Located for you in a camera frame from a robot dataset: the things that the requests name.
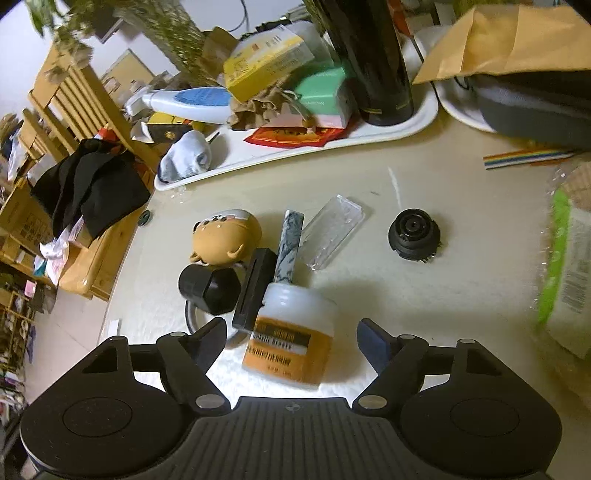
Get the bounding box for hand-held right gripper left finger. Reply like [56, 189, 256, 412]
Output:
[82, 318, 232, 415]

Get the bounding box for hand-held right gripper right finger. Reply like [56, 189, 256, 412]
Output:
[353, 318, 502, 413]

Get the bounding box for black rectangular block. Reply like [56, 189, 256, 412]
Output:
[231, 248, 278, 332]

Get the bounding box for brown cartoon figure toy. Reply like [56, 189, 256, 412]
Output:
[188, 210, 264, 268]

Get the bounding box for white paper towel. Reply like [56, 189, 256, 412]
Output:
[187, 305, 384, 403]

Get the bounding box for black hexagonal cap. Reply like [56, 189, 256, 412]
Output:
[178, 264, 243, 316]

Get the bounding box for white jar orange label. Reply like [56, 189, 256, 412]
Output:
[242, 282, 339, 387]

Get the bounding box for grey marbled stick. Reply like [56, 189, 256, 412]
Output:
[273, 210, 305, 285]

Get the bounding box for black round connector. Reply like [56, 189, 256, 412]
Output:
[387, 208, 445, 265]

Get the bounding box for clear plastic case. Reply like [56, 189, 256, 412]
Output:
[302, 195, 365, 271]

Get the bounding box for white sock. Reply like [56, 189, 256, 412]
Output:
[158, 130, 213, 182]

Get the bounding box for black cloth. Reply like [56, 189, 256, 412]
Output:
[30, 137, 152, 237]

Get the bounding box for white plastic tray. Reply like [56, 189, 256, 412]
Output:
[431, 78, 499, 134]
[154, 28, 439, 191]

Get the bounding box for yellow black box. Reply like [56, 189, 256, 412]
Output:
[131, 113, 208, 144]

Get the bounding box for green white wipe packets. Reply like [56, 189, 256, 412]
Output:
[536, 189, 591, 359]

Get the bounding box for red packet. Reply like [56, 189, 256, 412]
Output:
[243, 126, 348, 147]

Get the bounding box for white spray bottle blue label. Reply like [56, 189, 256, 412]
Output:
[124, 87, 234, 124]

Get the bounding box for green white box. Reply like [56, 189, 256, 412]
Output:
[293, 62, 358, 129]

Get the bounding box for pink fluted paper liners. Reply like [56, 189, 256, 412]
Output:
[547, 157, 591, 204]

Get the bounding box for wooden slatted chair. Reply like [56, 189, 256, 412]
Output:
[28, 44, 160, 303]
[18, 108, 63, 164]

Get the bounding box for yellow cardboard box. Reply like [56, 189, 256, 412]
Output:
[223, 25, 315, 103]

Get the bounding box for black thermos flask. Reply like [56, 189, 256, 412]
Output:
[316, 0, 415, 127]

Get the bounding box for grey zipper case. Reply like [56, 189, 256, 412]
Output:
[466, 71, 591, 151]

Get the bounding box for brown paper bag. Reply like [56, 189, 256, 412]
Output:
[201, 28, 241, 80]

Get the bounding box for glass vase green stems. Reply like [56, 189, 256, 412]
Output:
[134, 0, 222, 88]

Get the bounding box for brown paper envelope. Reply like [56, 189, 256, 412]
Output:
[412, 4, 591, 85]

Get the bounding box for brown drawstring pouch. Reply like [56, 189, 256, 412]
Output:
[226, 88, 296, 132]

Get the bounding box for rainbow ribbon cable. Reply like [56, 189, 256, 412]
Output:
[483, 148, 580, 171]

